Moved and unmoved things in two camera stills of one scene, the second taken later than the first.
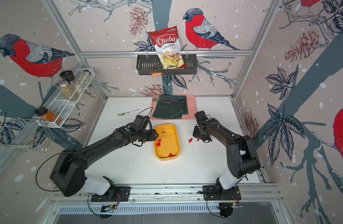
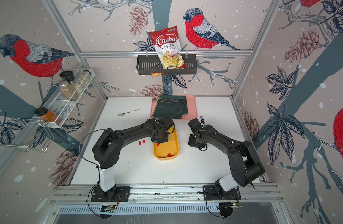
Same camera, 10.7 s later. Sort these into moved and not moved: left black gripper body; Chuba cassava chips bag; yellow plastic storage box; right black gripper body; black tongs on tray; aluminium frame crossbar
Moved: right black gripper body; left black gripper body
Not moved: yellow plastic storage box; black tongs on tray; aluminium frame crossbar; Chuba cassava chips bag
